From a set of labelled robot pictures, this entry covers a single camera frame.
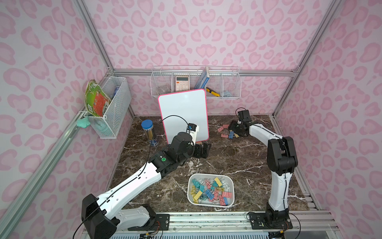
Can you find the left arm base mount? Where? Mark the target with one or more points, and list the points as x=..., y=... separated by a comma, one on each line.
x=159, y=221

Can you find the yellow black utility knife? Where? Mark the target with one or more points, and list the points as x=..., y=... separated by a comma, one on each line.
x=214, y=93

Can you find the back white wire basket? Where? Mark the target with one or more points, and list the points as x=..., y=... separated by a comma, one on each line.
x=222, y=78

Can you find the white plastic storage tray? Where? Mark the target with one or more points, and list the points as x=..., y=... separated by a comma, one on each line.
x=220, y=185

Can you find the teal binder clip lone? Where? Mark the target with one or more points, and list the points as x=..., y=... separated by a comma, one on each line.
x=196, y=184

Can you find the left white mesh basket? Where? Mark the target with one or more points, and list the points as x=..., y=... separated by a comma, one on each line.
x=108, y=126

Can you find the pink framed whiteboard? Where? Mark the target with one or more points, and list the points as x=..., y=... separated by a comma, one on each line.
x=181, y=108

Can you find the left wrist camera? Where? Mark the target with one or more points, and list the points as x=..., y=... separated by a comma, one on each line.
x=193, y=130

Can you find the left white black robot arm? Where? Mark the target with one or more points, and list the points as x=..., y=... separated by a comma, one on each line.
x=102, y=216

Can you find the green red snack packet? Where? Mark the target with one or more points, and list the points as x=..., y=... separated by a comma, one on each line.
x=95, y=99

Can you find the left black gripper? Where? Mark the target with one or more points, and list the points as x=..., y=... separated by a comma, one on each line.
x=201, y=150

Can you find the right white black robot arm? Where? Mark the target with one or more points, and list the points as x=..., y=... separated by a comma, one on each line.
x=281, y=160

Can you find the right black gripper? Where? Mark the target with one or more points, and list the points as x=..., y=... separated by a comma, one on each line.
x=236, y=127

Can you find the blue book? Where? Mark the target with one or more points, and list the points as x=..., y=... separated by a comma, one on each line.
x=203, y=79

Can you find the blue lid pencil tube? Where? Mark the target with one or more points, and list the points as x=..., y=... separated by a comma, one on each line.
x=148, y=127

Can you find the white calculator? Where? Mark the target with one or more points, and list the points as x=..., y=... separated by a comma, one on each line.
x=182, y=83

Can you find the yellow binder clip pile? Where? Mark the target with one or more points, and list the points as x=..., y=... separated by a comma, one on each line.
x=197, y=196

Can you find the light blue cloth in basket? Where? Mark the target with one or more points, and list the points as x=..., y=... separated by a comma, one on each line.
x=227, y=94

